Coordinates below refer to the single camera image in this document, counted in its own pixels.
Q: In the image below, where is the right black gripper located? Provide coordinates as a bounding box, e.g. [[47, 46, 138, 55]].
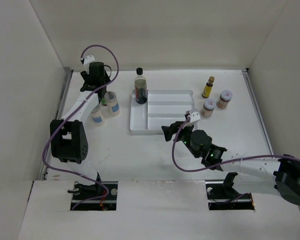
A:
[[162, 120, 201, 158]]

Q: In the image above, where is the dark soy sauce bottle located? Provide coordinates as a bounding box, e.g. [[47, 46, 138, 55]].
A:
[[134, 67, 148, 105]]

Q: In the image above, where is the white granule jar blue label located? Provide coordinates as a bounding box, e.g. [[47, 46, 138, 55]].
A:
[[104, 91, 120, 116]]

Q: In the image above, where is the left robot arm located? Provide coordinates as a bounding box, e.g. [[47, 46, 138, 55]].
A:
[[50, 61, 110, 165]]

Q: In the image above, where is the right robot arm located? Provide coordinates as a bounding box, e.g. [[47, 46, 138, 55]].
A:
[[161, 121, 300, 206]]

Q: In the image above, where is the white divided organizer tray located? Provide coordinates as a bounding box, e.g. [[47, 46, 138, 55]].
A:
[[129, 89, 195, 135]]

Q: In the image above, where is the orange spice jar front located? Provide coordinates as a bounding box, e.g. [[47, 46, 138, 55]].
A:
[[200, 98, 216, 118]]

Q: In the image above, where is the orange spice jar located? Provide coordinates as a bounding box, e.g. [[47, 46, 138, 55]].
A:
[[200, 98, 216, 118], [216, 90, 233, 109]]

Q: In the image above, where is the small yellow oil bottle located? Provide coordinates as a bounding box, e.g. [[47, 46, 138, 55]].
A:
[[201, 76, 215, 98]]

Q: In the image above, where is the orange spice jar back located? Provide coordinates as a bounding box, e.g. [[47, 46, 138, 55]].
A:
[[216, 90, 233, 109]]

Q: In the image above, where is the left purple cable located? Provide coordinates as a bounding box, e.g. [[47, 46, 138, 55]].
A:
[[42, 44, 120, 210]]

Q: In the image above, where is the purple cable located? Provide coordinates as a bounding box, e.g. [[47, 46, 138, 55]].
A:
[[171, 117, 300, 173], [42, 44, 120, 210]]

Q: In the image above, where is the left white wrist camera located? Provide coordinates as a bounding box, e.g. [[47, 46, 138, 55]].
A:
[[80, 54, 95, 66]]

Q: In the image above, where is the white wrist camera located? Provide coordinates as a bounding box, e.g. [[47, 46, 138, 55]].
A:
[[185, 108, 201, 126], [80, 54, 95, 66]]

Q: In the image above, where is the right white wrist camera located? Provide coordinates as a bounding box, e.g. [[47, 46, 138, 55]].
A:
[[185, 108, 201, 126]]

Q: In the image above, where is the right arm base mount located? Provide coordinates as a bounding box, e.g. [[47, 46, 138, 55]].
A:
[[205, 172, 255, 211]]

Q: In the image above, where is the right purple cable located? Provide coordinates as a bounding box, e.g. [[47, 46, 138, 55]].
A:
[[171, 117, 300, 173]]

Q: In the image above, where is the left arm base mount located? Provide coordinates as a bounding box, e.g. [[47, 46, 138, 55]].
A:
[[67, 181, 118, 211]]

